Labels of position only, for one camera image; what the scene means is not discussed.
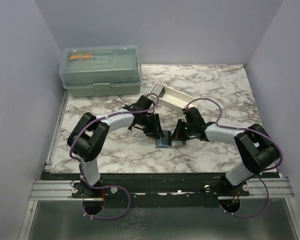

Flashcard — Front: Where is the white rectangular card tray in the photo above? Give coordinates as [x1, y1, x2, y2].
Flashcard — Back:
[148, 82, 196, 114]

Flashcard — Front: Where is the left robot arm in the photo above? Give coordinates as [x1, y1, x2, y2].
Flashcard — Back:
[67, 93, 164, 198]

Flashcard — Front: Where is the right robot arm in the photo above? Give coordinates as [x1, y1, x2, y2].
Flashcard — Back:
[170, 107, 283, 196]

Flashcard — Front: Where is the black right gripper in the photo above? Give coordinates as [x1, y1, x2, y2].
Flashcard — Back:
[170, 119, 195, 142]

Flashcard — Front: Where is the aluminium rail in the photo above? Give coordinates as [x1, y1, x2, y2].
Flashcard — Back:
[29, 180, 72, 201]

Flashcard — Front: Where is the beige card holder wallet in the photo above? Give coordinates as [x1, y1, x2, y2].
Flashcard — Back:
[155, 130, 186, 149]

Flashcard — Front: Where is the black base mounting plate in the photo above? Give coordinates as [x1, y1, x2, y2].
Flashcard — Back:
[40, 172, 287, 209]

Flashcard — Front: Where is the orange item inside box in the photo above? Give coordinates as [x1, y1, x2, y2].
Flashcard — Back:
[69, 54, 93, 61]

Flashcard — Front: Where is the green plastic storage box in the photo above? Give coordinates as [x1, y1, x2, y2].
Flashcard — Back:
[59, 45, 142, 98]

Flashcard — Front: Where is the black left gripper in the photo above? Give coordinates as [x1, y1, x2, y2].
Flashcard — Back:
[140, 113, 165, 140]

